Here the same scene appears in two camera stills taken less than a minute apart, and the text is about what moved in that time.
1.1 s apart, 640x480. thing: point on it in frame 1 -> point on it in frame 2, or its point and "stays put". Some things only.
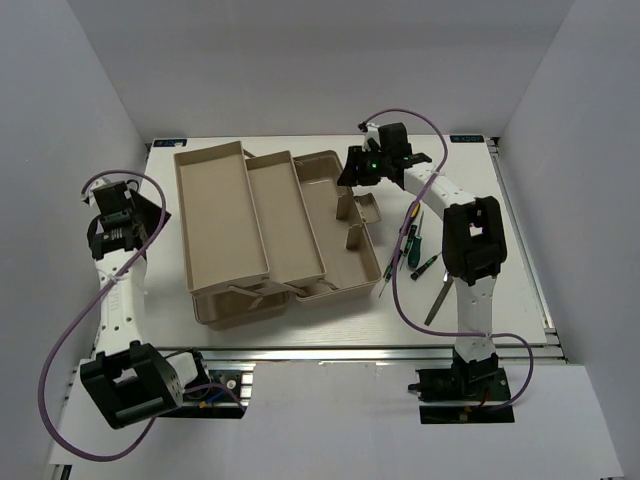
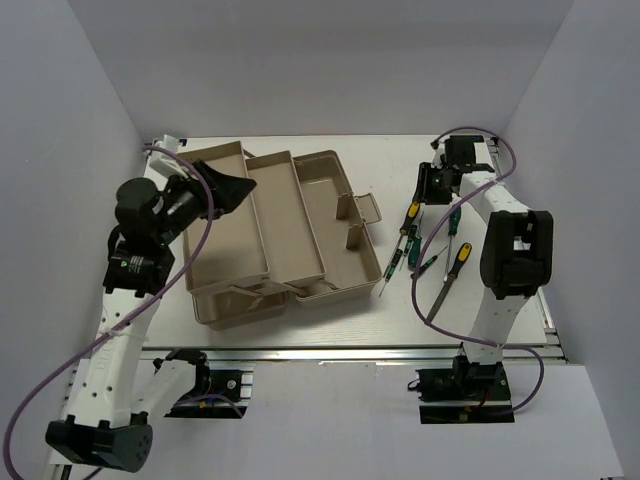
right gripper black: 354,173 -> 424,191
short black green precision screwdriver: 414,276 stays put
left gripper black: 153,212 -> 231,190
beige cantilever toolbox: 258,231 stays put
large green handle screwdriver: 414,254 stays put
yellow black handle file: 439,300 stays put
